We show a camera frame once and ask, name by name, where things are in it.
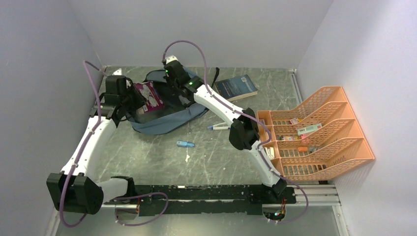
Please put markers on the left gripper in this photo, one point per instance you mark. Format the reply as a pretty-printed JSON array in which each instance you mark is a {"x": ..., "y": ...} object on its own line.
[{"x": 139, "y": 100}]

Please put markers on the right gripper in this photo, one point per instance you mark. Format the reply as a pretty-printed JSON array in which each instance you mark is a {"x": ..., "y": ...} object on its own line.
[{"x": 168, "y": 81}]

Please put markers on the blue student backpack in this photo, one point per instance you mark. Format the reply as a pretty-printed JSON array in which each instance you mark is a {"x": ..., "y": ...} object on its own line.
[{"x": 172, "y": 116}]

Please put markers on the purple colourful book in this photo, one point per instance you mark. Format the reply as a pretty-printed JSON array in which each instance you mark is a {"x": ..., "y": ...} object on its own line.
[{"x": 153, "y": 99}]

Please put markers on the dark blue book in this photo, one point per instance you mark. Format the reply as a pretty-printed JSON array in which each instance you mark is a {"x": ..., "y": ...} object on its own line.
[{"x": 236, "y": 88}]

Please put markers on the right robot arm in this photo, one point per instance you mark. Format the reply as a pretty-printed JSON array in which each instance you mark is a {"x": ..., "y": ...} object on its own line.
[{"x": 244, "y": 132}]

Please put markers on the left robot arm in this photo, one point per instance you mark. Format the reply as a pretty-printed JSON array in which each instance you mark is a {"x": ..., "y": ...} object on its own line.
[{"x": 72, "y": 189}]

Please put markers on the blue capped marker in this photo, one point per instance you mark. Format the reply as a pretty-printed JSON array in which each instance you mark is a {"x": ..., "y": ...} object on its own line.
[{"x": 220, "y": 128}]

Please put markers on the white marker pen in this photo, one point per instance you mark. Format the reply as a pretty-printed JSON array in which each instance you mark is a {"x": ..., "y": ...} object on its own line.
[{"x": 219, "y": 124}]

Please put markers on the orange desk organizer tray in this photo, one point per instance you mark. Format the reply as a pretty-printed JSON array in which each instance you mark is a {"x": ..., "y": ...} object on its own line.
[{"x": 271, "y": 148}]

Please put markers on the teal box in rack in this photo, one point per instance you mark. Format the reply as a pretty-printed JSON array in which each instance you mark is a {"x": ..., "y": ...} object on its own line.
[{"x": 308, "y": 129}]

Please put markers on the orange plastic file rack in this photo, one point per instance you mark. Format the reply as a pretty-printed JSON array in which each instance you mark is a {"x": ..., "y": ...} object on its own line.
[{"x": 338, "y": 147}]

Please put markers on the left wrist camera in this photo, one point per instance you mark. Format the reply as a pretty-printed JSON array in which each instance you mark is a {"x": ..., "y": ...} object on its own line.
[{"x": 117, "y": 72}]

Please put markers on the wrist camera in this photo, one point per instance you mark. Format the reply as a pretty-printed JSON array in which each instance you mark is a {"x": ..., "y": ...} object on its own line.
[
  {"x": 170, "y": 59},
  {"x": 117, "y": 72}
]

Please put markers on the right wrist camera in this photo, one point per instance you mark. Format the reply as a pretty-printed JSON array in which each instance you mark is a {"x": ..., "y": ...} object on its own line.
[{"x": 170, "y": 59}]

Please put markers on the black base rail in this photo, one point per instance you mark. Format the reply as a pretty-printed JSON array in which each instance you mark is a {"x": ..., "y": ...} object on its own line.
[{"x": 196, "y": 207}]

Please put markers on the aluminium frame rail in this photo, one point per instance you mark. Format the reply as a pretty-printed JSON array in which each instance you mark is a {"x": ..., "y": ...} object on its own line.
[{"x": 314, "y": 194}]

